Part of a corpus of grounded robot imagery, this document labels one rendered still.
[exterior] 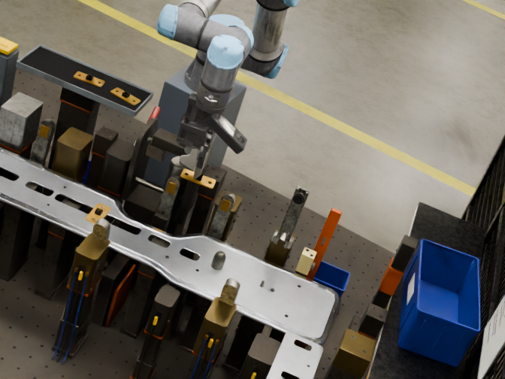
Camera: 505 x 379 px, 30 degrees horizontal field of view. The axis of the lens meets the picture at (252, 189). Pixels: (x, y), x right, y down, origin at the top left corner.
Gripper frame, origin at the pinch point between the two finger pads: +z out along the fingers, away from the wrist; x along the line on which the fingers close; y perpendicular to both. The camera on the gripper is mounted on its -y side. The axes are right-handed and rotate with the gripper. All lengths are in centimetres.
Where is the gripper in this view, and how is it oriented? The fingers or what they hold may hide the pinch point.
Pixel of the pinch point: (200, 172)
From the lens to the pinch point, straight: 226.5
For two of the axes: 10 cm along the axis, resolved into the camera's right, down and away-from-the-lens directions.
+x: -2.0, 5.3, -8.2
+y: -9.4, -3.3, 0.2
